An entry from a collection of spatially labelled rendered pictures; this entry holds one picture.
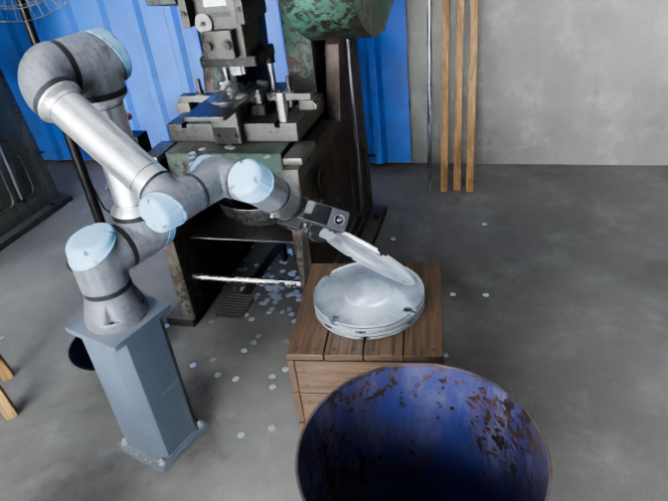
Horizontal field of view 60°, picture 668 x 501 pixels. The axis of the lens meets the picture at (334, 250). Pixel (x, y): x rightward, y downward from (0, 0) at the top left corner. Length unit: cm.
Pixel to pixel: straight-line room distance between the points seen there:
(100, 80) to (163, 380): 76
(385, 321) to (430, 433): 29
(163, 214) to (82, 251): 38
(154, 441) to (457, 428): 83
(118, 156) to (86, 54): 27
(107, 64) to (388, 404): 91
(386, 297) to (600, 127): 188
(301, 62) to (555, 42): 133
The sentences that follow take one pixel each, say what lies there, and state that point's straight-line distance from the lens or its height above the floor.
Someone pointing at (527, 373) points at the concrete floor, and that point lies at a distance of 187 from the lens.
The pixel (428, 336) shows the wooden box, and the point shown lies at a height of 35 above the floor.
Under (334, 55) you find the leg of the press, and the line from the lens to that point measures 213.
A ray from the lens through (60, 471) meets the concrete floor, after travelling 189.
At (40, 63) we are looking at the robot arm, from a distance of 128.
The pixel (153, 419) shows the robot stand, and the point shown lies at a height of 17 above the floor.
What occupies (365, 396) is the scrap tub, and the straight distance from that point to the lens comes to 120.
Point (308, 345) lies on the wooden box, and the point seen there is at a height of 35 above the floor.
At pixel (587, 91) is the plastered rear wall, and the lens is 306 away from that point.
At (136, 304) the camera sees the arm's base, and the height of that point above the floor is 49.
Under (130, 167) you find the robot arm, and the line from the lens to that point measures 113.
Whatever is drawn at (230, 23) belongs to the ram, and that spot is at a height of 99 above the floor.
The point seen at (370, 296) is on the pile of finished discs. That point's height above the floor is 39.
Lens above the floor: 129
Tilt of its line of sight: 32 degrees down
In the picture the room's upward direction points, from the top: 7 degrees counter-clockwise
